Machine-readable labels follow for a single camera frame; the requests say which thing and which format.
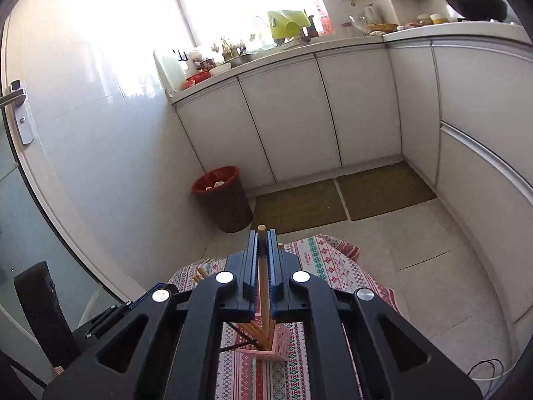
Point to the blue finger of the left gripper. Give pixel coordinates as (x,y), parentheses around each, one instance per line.
(146,294)

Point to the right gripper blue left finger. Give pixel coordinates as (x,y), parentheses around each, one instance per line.
(250,272)

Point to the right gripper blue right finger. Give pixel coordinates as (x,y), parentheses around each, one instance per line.
(275,275)

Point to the bamboo chopstick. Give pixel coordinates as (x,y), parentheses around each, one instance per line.
(200,275)
(268,329)
(263,273)
(254,332)

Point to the pink perforated utensil holder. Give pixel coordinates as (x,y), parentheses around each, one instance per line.
(273,347)

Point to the black chopstick gold band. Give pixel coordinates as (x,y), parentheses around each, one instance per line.
(238,346)

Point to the patterned tablecloth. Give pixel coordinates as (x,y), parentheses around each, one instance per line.
(320,364)

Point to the dark bin with red liner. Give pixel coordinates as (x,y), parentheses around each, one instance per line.
(223,197)

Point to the olive floor mat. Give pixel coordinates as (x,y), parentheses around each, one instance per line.
(383,190)
(308,206)

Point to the green plastic bag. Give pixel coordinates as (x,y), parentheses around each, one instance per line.
(287,24)

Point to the black wok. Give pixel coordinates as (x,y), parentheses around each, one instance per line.
(480,10)

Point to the door handle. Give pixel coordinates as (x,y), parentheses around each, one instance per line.
(16,98)

